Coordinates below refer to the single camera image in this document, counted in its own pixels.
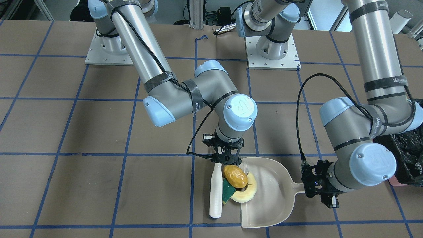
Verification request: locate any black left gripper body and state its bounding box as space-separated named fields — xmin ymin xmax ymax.
xmin=301 ymin=159 xmax=339 ymax=199

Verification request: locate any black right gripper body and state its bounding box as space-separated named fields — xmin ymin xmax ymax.
xmin=202 ymin=134 xmax=244 ymax=166

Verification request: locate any brown toy potato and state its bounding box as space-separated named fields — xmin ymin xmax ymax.
xmin=223 ymin=165 xmax=248 ymax=188

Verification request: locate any green yellow sponge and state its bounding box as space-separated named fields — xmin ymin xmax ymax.
xmin=222 ymin=178 xmax=237 ymax=205

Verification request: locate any beige plastic dustpan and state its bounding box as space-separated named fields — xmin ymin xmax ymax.
xmin=241 ymin=157 xmax=305 ymax=228

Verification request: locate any beige hand brush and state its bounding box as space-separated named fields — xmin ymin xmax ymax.
xmin=209 ymin=163 xmax=223 ymax=218

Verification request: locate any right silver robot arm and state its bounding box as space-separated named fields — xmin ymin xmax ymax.
xmin=88 ymin=0 xmax=258 ymax=165

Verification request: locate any pink bin with black liner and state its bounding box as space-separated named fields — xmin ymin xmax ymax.
xmin=373 ymin=99 xmax=423 ymax=186

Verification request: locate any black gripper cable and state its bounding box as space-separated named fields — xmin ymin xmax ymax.
xmin=296 ymin=73 xmax=374 ymax=164

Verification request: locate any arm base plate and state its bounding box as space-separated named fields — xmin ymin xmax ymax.
xmin=85 ymin=32 xmax=133 ymax=66
xmin=245 ymin=34 xmax=302 ymax=70

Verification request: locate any aluminium frame post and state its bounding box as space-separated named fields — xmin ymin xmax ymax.
xmin=189 ymin=0 xmax=205 ymax=30

